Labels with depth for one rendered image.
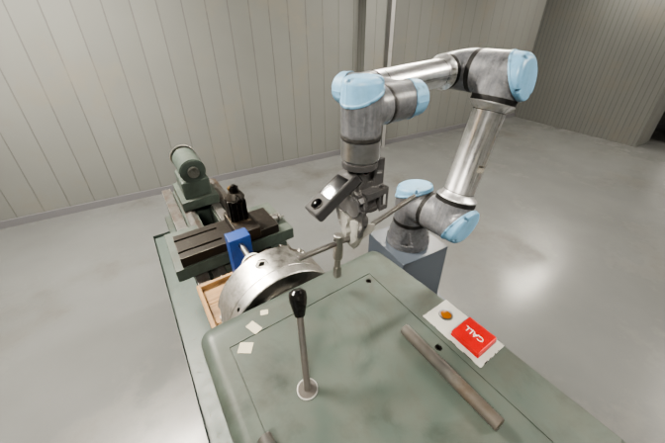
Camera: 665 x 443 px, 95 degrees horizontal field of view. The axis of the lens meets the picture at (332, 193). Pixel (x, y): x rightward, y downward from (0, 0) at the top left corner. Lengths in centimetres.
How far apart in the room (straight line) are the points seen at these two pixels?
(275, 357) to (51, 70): 356
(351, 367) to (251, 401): 18
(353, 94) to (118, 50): 340
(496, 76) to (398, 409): 75
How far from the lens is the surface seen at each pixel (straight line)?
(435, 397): 63
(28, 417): 255
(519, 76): 89
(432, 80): 87
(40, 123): 403
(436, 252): 114
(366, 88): 53
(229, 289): 89
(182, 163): 183
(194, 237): 149
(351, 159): 57
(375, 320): 69
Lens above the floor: 180
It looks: 30 degrees down
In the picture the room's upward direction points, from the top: 1 degrees counter-clockwise
